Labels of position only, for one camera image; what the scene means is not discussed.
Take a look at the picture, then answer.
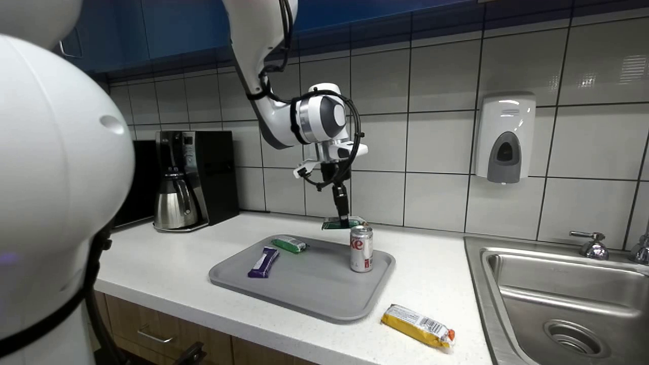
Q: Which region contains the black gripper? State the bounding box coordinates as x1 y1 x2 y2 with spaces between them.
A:
317 161 354 225

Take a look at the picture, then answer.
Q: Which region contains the purple chocolate bar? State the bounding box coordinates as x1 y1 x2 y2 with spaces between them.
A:
246 246 282 282

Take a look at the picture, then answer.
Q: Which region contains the yellow chocolate bar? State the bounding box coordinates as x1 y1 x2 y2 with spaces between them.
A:
376 301 459 355

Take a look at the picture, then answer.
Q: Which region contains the grey plastic tray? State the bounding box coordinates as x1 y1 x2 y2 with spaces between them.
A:
207 234 397 326

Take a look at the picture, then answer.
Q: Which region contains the red and white soda can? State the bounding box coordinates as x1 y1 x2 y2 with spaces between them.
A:
347 223 374 276

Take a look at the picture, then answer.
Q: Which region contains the black coffee maker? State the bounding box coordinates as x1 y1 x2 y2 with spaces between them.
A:
157 129 244 229

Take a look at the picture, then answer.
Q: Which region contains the steel coffee carafe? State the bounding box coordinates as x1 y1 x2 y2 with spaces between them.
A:
151 171 204 234

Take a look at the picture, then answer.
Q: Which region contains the black microwave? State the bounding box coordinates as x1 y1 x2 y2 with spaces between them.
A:
112 138 163 230

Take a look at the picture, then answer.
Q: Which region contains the black tripod piece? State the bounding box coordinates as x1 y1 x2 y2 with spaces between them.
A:
175 338 208 365

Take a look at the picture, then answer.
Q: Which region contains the blue upper cabinet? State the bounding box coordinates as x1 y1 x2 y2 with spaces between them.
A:
59 0 649 88

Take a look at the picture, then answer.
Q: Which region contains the stainless steel sink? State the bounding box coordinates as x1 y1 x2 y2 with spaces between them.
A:
462 236 649 365

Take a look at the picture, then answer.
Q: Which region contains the chrome faucet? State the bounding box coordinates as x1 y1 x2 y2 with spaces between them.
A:
567 220 649 265

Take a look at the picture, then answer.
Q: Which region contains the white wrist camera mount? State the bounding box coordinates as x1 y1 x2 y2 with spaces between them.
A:
292 140 371 182

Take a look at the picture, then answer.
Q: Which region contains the white wall soap dispenser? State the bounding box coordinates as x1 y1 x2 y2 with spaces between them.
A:
472 94 537 185

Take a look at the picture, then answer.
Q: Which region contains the metal drawer handle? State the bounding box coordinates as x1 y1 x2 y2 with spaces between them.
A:
136 329 175 347

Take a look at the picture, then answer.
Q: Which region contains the thick black base hose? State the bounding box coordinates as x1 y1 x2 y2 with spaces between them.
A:
83 226 117 365

